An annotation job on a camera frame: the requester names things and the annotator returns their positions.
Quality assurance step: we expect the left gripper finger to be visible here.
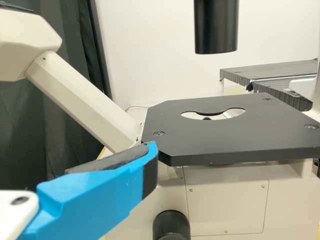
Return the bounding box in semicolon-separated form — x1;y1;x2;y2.
18;140;159;240

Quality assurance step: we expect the cream microscope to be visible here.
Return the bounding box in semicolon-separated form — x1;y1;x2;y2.
0;0;320;240

